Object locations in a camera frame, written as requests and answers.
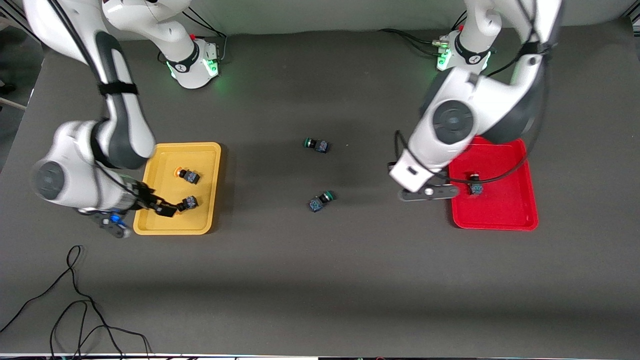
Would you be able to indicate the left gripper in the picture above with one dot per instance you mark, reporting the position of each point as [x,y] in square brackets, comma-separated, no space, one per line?
[437,180]

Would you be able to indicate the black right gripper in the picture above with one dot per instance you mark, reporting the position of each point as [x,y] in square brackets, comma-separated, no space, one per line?
[140,196]

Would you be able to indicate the yellow push button switch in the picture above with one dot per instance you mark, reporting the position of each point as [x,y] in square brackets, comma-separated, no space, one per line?
[190,202]
[191,176]

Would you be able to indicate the red push button switch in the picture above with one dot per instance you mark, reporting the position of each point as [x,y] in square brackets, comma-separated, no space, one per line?
[476,189]

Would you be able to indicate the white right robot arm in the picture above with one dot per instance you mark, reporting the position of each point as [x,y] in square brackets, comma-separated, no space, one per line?
[120,135]

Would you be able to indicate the yellow plastic tray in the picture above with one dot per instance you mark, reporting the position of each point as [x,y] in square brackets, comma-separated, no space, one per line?
[200,160]

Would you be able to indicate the red plastic tray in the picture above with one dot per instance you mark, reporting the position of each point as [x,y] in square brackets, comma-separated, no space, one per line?
[500,210]

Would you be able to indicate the green push button switch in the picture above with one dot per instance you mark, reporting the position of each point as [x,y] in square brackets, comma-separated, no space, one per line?
[316,203]
[320,146]

